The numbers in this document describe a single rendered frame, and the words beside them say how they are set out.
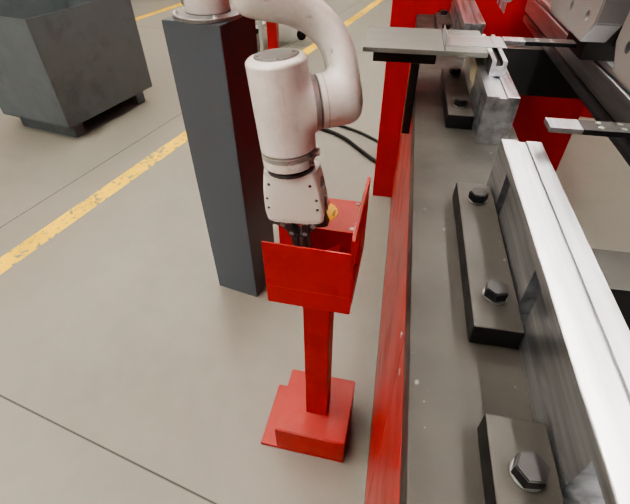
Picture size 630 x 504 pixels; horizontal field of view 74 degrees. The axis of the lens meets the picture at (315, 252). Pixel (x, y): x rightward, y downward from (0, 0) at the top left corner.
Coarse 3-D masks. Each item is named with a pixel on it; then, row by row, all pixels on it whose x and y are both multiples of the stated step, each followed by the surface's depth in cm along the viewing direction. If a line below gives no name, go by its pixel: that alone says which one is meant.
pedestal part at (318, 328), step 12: (312, 312) 91; (324, 312) 90; (312, 324) 94; (324, 324) 93; (312, 336) 97; (324, 336) 96; (312, 348) 100; (324, 348) 99; (312, 360) 103; (324, 360) 102; (312, 372) 107; (324, 372) 106; (312, 384) 111; (324, 384) 109; (312, 396) 115; (324, 396) 113; (312, 408) 119; (324, 408) 118
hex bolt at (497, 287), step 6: (492, 282) 48; (498, 282) 48; (486, 288) 48; (492, 288) 48; (498, 288) 48; (504, 288) 48; (486, 294) 48; (492, 294) 47; (498, 294) 47; (504, 294) 47; (486, 300) 48; (492, 300) 48; (498, 300) 48; (504, 300) 48
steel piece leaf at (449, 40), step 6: (444, 30) 95; (444, 36) 94; (450, 36) 96; (456, 36) 96; (462, 36) 96; (468, 36) 96; (474, 36) 96; (480, 36) 96; (486, 36) 96; (444, 42) 93; (450, 42) 92; (456, 42) 92; (462, 42) 92; (468, 42) 92; (474, 42) 92; (480, 42) 92; (486, 42) 92; (492, 42) 92
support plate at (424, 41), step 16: (368, 32) 100; (384, 32) 100; (400, 32) 100; (416, 32) 99; (432, 32) 99; (448, 32) 99; (464, 32) 99; (368, 48) 91; (384, 48) 90; (400, 48) 90; (416, 48) 90; (432, 48) 90; (448, 48) 90; (464, 48) 90; (480, 48) 90
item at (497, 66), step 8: (496, 48) 91; (488, 56) 88; (496, 56) 89; (504, 56) 86; (488, 64) 87; (496, 64) 85; (504, 64) 84; (488, 72) 86; (496, 72) 85; (504, 72) 85
